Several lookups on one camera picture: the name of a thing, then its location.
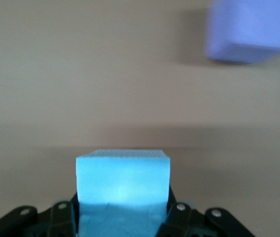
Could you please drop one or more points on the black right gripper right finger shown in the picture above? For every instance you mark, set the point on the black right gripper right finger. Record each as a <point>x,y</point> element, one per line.
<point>194,222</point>

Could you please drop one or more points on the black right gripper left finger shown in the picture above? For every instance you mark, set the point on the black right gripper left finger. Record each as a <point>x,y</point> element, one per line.
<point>43,222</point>

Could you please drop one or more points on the light blue foam block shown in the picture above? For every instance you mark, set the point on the light blue foam block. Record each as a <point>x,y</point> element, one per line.
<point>122,177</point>

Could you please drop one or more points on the purple foam block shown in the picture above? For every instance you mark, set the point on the purple foam block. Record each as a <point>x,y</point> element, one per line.
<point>248,29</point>

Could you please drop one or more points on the brown table cover mat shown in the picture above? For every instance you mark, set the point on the brown table cover mat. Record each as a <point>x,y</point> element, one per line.
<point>80,74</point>

